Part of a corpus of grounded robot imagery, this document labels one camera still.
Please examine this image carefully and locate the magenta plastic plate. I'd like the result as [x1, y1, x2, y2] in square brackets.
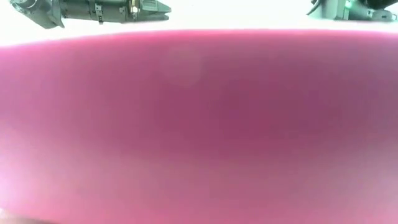
[0, 28, 398, 224]

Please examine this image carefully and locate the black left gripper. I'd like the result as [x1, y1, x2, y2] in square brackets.
[60, 0, 172, 24]

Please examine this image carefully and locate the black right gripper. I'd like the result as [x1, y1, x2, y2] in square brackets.
[320, 0, 397, 22]

